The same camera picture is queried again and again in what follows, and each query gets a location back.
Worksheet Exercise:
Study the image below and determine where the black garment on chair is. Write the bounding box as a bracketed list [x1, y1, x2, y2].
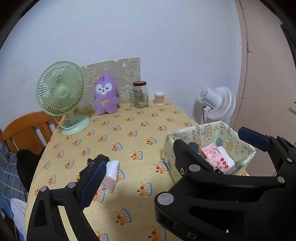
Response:
[16, 147, 46, 192]

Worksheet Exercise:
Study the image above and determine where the patterned cardboard backboard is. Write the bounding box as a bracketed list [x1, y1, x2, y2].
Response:
[76, 58, 141, 111]

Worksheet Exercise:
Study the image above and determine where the pink tissue pack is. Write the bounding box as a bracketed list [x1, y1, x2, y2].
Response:
[202, 143, 235, 173]

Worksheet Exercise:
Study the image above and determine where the blue plaid bedding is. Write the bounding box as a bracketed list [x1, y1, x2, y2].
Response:
[1, 145, 28, 240]

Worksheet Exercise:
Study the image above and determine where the white and beige sock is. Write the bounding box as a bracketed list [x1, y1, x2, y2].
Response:
[102, 160, 119, 193]

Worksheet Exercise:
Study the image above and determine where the purple plush toy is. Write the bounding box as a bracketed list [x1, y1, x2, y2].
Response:
[93, 73, 119, 115]

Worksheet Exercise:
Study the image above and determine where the cotton swab container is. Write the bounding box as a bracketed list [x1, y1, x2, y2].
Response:
[154, 91, 165, 106]

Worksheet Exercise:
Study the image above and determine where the white crumpled cloth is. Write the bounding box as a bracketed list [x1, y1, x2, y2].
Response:
[10, 198, 28, 240]

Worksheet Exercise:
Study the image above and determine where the glass jar with lid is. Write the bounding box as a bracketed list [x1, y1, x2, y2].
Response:
[130, 81, 149, 108]

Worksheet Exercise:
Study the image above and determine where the dark grey sock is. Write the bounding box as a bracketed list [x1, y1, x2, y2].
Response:
[188, 142, 200, 154]

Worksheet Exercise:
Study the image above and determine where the wooden chair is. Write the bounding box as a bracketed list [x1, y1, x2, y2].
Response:
[1, 111, 62, 154]

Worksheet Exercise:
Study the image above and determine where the green desk fan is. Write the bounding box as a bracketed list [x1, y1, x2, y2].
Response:
[36, 61, 91, 136]

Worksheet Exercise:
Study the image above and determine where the yellow cake print tablecloth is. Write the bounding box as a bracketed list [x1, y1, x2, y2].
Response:
[26, 100, 200, 240]

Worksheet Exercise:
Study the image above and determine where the yellow patterned storage box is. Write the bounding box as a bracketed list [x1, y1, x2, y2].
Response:
[162, 121, 256, 182]

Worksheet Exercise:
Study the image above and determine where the white standing fan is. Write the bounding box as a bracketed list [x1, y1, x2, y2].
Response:
[193, 86, 236, 124]

